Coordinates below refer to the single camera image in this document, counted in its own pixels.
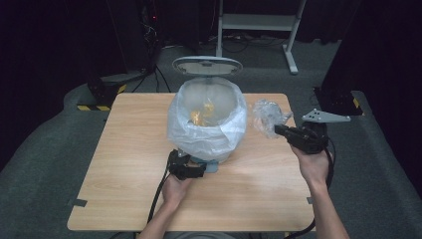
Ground black floor cables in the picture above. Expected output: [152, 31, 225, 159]
[131, 64, 172, 95]

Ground yellow plastic wrapper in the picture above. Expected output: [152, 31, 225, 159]
[189, 102, 215, 127]

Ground person's right hand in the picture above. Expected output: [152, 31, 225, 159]
[291, 144, 331, 193]

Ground black striped stand base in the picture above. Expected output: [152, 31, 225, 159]
[313, 86, 364, 117]
[76, 74, 128, 113]

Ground person's grey clothing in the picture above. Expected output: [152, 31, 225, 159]
[162, 231, 237, 239]

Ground grey metal stand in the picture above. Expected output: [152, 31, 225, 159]
[214, 0, 309, 75]

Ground white grey pedal trash can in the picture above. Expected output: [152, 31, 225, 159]
[166, 55, 249, 174]

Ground person's left hand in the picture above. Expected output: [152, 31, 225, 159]
[160, 173, 193, 209]

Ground clear plastic wrapper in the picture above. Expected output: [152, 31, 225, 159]
[252, 98, 295, 140]

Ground tangled cables with red light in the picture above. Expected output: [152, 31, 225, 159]
[140, 5, 161, 72]

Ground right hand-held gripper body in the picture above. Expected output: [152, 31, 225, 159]
[291, 108, 352, 155]

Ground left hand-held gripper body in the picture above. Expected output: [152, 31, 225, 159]
[166, 148, 192, 180]

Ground white plastic liner bag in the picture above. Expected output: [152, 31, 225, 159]
[166, 76, 249, 164]

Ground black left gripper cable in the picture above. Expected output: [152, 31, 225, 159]
[146, 164, 172, 224]

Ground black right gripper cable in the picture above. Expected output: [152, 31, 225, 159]
[284, 146, 336, 239]

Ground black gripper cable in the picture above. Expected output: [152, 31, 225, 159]
[146, 164, 172, 224]
[284, 146, 336, 239]

